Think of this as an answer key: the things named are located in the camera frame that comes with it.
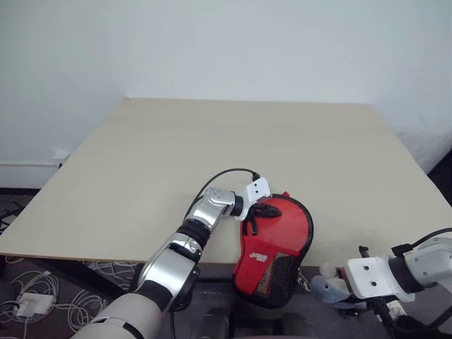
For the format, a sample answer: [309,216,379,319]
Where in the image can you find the white power adapter box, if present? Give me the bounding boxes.
[16,294,58,319]

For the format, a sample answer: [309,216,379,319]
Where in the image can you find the red black mesh pouch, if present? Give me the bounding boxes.
[232,190,316,309]

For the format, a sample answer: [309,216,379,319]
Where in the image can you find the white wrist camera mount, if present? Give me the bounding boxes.
[345,254,417,304]
[242,177,273,222]

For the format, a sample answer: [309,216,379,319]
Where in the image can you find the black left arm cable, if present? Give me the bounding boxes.
[189,169,261,216]

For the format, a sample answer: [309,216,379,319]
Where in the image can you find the white and blue plush toy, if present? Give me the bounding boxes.
[309,262,369,312]

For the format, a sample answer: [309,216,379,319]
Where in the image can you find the white wall socket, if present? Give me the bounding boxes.
[52,149,71,167]

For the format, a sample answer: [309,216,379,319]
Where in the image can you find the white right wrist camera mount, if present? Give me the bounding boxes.
[345,254,417,304]

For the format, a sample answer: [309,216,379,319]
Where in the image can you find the white floor cable tangle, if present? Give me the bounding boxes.
[0,256,142,335]

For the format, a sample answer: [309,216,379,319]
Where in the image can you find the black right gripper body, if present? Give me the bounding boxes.
[336,266,354,301]

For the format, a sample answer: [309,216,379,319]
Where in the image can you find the white wall cable conduit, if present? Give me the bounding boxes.
[0,161,61,170]

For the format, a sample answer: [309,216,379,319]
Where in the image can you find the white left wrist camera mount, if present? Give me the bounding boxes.
[242,177,273,222]

